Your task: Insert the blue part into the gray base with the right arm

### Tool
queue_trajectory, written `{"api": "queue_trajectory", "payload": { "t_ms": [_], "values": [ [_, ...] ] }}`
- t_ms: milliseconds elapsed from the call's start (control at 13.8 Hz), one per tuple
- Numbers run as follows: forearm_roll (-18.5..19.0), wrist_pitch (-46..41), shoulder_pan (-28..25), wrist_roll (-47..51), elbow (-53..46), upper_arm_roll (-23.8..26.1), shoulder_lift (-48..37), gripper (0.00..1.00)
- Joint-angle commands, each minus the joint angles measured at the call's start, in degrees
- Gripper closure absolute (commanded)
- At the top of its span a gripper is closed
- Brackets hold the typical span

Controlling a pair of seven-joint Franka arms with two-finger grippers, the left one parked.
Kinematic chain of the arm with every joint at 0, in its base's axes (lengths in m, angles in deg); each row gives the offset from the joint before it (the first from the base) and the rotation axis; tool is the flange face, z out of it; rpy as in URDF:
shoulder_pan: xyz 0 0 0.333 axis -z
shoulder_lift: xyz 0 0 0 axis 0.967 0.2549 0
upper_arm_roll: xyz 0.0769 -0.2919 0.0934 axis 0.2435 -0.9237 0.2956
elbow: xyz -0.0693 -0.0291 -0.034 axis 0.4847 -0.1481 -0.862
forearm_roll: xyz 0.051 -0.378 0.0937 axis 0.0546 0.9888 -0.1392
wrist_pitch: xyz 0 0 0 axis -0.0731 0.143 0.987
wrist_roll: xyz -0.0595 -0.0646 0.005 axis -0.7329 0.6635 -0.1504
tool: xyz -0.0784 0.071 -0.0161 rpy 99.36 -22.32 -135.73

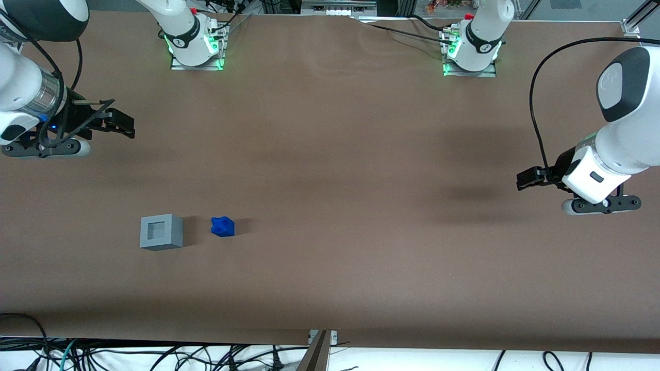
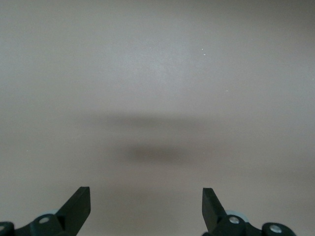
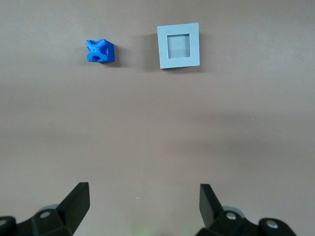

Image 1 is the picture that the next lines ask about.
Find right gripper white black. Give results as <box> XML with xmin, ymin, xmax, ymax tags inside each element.
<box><xmin>0</xmin><ymin>90</ymin><xmax>136</xmax><ymax>146</ymax></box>

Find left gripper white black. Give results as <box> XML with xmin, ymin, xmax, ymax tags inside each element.
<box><xmin>517</xmin><ymin>146</ymin><xmax>633</xmax><ymax>205</ymax></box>

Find blue plastic part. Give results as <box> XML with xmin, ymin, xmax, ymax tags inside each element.
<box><xmin>210</xmin><ymin>216</ymin><xmax>236</xmax><ymax>238</ymax></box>

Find gray square base block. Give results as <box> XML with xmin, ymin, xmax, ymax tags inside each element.
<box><xmin>140</xmin><ymin>213</ymin><xmax>184</xmax><ymax>252</ymax></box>

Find brown paper table cover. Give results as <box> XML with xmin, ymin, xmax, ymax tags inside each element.
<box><xmin>0</xmin><ymin>9</ymin><xmax>660</xmax><ymax>356</ymax></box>

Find grey device box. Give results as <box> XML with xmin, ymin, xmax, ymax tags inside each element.
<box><xmin>300</xmin><ymin>0</ymin><xmax>378</xmax><ymax>16</ymax></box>

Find aluminium profile beam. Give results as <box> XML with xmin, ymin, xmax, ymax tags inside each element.
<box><xmin>296</xmin><ymin>330</ymin><xmax>334</xmax><ymax>371</ymax></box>

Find braided black gripper cable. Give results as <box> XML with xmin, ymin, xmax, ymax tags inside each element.
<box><xmin>33</xmin><ymin>98</ymin><xmax>116</xmax><ymax>150</ymax></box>

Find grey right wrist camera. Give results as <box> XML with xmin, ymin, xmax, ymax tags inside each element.
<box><xmin>0</xmin><ymin>138</ymin><xmax>91</xmax><ymax>159</ymax></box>

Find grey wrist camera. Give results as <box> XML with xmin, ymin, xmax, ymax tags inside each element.
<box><xmin>561</xmin><ymin>195</ymin><xmax>642</xmax><ymax>216</ymax></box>
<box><xmin>0</xmin><ymin>138</ymin><xmax>91</xmax><ymax>159</ymax></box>

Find long black arm cable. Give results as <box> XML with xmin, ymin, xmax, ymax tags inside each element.
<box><xmin>529</xmin><ymin>37</ymin><xmax>660</xmax><ymax>181</ymax></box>

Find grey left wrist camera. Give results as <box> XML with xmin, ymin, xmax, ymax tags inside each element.
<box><xmin>561</xmin><ymin>195</ymin><xmax>642</xmax><ymax>216</ymax></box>

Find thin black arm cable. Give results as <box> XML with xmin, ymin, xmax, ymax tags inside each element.
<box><xmin>71</xmin><ymin>38</ymin><xmax>84</xmax><ymax>93</ymax></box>

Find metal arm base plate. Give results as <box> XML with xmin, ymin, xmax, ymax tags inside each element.
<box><xmin>170</xmin><ymin>37</ymin><xmax>226</xmax><ymax>72</ymax></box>
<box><xmin>442</xmin><ymin>54</ymin><xmax>498</xmax><ymax>78</ymax></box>

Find black cable bundle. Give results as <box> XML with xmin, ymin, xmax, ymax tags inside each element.
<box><xmin>195</xmin><ymin>0</ymin><xmax>271</xmax><ymax>29</ymax></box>

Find aluminium frame corner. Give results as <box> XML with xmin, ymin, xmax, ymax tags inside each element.
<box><xmin>620</xmin><ymin>0</ymin><xmax>660</xmax><ymax>38</ymax></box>

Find black cable on table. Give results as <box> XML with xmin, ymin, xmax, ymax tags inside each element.
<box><xmin>367</xmin><ymin>24</ymin><xmax>448</xmax><ymax>43</ymax></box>
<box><xmin>408</xmin><ymin>14</ymin><xmax>454</xmax><ymax>35</ymax></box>

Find black looped floor cable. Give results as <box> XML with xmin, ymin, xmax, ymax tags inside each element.
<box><xmin>0</xmin><ymin>312</ymin><xmax>51</xmax><ymax>371</ymax></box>

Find teal floor cable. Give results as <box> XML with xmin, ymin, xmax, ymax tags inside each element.
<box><xmin>58</xmin><ymin>339</ymin><xmax>79</xmax><ymax>371</ymax></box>

